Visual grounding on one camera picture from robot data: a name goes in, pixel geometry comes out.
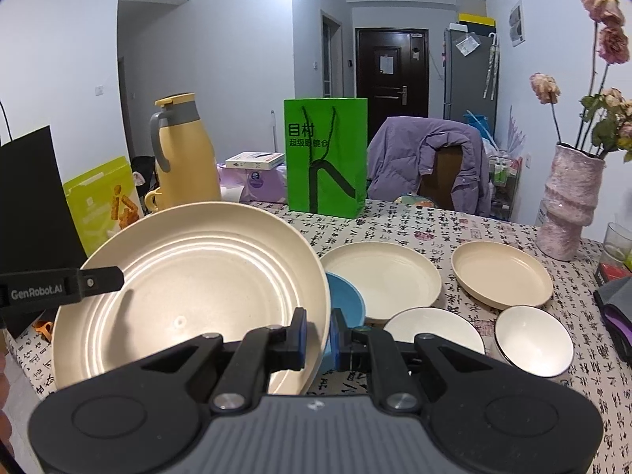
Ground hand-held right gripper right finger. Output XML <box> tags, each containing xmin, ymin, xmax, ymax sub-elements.
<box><xmin>329</xmin><ymin>308</ymin><xmax>497</xmax><ymax>415</ymax></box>

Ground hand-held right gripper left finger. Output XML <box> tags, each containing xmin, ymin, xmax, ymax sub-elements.
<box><xmin>139</xmin><ymin>307</ymin><xmax>309</xmax><ymax>416</ymax></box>

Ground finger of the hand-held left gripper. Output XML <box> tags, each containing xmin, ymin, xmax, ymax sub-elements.
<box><xmin>80</xmin><ymin>265</ymin><xmax>126</xmax><ymax>301</ymax></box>

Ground blue bowl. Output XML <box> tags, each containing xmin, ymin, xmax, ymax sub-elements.
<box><xmin>318</xmin><ymin>271</ymin><xmax>367</xmax><ymax>372</ymax></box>

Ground large ribbed cream plate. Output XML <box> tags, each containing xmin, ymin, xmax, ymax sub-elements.
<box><xmin>52</xmin><ymin>201</ymin><xmax>331</xmax><ymax>396</ymax></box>

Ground white bowl with black rim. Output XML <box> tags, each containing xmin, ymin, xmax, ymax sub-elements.
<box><xmin>495</xmin><ymin>305</ymin><xmax>574</xmax><ymax>379</ymax></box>
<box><xmin>382</xmin><ymin>307</ymin><xmax>487</xmax><ymax>357</ymax></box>

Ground lime green snack bag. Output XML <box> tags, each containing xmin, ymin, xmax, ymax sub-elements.
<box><xmin>63</xmin><ymin>156</ymin><xmax>145</xmax><ymax>258</ymax></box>

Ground black paper bag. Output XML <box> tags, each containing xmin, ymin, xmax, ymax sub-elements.
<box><xmin>0</xmin><ymin>100</ymin><xmax>90</xmax><ymax>337</ymax></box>

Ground dark cloth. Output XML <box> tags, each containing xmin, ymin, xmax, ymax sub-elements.
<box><xmin>131</xmin><ymin>155</ymin><xmax>159</xmax><ymax>189</ymax></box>

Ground yellow thermos jug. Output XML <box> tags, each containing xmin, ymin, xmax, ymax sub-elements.
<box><xmin>149</xmin><ymin>93</ymin><xmax>221</xmax><ymax>211</ymax></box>

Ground printed tablecloth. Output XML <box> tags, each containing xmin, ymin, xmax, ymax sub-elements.
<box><xmin>5</xmin><ymin>200</ymin><xmax>632</xmax><ymax>474</ymax></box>

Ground green paper bag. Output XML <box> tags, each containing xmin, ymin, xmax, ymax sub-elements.
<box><xmin>283</xmin><ymin>97</ymin><xmax>369</xmax><ymax>219</ymax></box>

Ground purple tissue pack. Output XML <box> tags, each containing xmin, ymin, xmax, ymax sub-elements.
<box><xmin>217</xmin><ymin>163</ymin><xmax>288</xmax><ymax>204</ymax></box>

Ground white flat box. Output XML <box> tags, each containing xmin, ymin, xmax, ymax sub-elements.
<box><xmin>225</xmin><ymin>151</ymin><xmax>286</xmax><ymax>170</ymax></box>

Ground purple jacket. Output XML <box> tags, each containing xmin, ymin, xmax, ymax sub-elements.
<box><xmin>368</xmin><ymin>116</ymin><xmax>493</xmax><ymax>216</ymax></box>

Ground wooden chair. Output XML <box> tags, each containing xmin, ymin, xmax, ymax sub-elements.
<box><xmin>419</xmin><ymin>144</ymin><xmax>470</xmax><ymax>211</ymax></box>

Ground dark entrance door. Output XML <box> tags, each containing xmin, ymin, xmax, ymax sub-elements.
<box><xmin>355</xmin><ymin>28</ymin><xmax>429</xmax><ymax>122</ymax></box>

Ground pink ceramic vase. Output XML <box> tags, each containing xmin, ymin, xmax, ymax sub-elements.
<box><xmin>536</xmin><ymin>144</ymin><xmax>606</xmax><ymax>261</ymax></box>

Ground red and black box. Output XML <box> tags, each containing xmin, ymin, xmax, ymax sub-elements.
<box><xmin>595</xmin><ymin>263</ymin><xmax>632</xmax><ymax>287</ymax></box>

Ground grey interior door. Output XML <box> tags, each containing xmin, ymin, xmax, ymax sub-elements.
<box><xmin>322</xmin><ymin>15</ymin><xmax>343</xmax><ymax>97</ymax></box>

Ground grey and purple cloth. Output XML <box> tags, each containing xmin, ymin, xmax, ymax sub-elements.
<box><xmin>592</xmin><ymin>276</ymin><xmax>632</xmax><ymax>356</ymax></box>

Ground grey refrigerator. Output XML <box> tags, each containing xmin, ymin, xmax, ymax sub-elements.
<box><xmin>443</xmin><ymin>26</ymin><xmax>498</xmax><ymax>122</ymax></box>

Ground clear drinking glass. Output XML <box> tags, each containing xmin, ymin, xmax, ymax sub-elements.
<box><xmin>600</xmin><ymin>222</ymin><xmax>632</xmax><ymax>272</ymax></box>

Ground folded hanging umbrella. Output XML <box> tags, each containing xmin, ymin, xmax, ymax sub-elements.
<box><xmin>484</xmin><ymin>32</ymin><xmax>499</xmax><ymax>100</ymax></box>

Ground yellow and black box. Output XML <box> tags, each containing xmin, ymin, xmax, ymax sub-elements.
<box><xmin>457</xmin><ymin>12</ymin><xmax>497</xmax><ymax>30</ymax></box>

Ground dried pink roses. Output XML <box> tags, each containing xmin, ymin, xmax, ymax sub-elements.
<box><xmin>530</xmin><ymin>0</ymin><xmax>632</xmax><ymax>164</ymax></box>

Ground wire rack with bottles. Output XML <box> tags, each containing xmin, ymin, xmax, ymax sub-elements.
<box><xmin>486</xmin><ymin>150</ymin><xmax>521</xmax><ymax>220</ymax></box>

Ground wall picture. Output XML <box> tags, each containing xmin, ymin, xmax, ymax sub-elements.
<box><xmin>508</xmin><ymin>0</ymin><xmax>524</xmax><ymax>47</ymax></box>

